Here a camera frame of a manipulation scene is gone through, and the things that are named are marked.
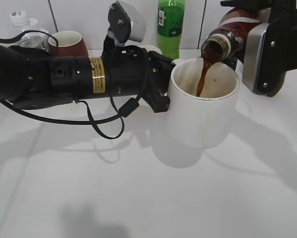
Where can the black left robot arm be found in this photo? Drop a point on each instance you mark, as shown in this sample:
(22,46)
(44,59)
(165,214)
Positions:
(32,79)

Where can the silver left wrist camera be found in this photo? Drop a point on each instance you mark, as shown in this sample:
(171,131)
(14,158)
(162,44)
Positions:
(125,23)

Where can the brown Nescafe coffee bottle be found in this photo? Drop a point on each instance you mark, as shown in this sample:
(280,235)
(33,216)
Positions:
(231,34)

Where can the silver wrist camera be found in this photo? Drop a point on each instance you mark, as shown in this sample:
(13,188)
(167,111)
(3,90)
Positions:
(262,66)
(125,23)

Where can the white ceramic mug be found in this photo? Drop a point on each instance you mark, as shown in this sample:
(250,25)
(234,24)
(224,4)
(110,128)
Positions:
(201,121)

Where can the white bottle behind water bottle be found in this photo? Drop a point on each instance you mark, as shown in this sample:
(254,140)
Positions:
(35,25)

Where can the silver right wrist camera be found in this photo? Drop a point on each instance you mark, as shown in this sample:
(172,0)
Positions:
(262,66)

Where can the cola bottle red label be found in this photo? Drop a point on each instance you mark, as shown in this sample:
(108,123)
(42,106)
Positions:
(279,85)

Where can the red-brown ceramic mug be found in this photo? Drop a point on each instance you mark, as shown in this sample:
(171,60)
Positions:
(67,44)

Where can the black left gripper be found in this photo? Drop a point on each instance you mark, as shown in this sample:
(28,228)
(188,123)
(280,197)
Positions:
(133,70)

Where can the black ceramic mug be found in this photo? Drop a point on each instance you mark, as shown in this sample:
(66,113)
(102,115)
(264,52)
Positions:
(231,62)

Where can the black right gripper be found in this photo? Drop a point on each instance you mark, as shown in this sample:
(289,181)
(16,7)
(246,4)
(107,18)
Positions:
(282,18)

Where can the green soda bottle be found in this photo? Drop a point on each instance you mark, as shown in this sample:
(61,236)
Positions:
(170,19)

